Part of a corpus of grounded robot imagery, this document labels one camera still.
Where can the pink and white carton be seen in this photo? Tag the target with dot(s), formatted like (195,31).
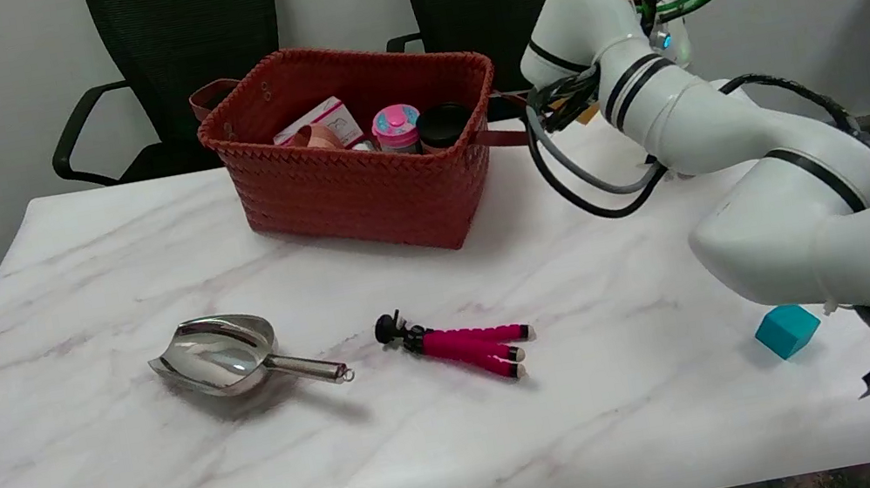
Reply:
(326,118)

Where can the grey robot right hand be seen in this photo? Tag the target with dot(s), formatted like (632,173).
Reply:
(678,42)

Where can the brown woven storage basket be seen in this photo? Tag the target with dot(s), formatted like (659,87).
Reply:
(355,187)

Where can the black round jar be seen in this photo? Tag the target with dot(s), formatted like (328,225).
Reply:
(442,124)

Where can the pink lidded cup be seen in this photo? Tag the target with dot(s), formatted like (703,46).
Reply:
(396,125)

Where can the stainless steel scoop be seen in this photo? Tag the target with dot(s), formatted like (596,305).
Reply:
(219,355)

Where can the pink flexible mini tripod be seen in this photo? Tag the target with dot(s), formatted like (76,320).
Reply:
(465,345)

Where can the small orange item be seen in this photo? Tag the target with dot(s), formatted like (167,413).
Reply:
(583,113)

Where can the teal cube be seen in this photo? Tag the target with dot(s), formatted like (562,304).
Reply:
(787,330)

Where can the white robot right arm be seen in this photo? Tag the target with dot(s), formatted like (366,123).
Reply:
(770,135)

